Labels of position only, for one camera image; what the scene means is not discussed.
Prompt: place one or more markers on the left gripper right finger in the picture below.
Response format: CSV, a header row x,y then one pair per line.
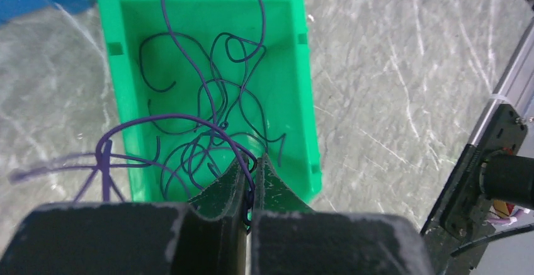
x,y
272,194

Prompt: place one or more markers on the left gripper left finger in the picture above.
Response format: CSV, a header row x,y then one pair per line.
x,y
223,197

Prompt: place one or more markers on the green plastic bin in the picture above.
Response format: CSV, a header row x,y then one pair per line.
x,y
244,63

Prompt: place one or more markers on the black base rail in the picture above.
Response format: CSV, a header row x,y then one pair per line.
x,y
496,164

